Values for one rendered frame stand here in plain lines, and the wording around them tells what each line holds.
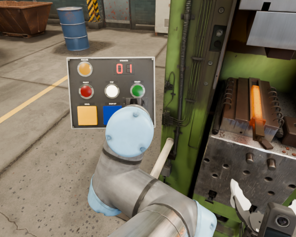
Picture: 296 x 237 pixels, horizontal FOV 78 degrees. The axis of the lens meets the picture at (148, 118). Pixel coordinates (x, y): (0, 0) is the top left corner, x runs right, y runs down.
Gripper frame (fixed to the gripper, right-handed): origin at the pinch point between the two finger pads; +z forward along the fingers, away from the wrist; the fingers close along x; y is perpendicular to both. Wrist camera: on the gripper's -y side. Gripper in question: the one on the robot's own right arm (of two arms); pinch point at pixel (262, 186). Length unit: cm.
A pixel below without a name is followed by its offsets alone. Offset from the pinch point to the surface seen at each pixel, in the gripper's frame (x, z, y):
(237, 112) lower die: -7.5, 35.0, 1.0
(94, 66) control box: -63, 17, -17
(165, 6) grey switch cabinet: -213, 537, 19
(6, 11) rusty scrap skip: -599, 335, 27
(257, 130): -0.8, 22.8, -1.2
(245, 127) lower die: -3.2, 30.7, 4.2
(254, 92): -1, 53, -1
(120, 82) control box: -53, 18, -12
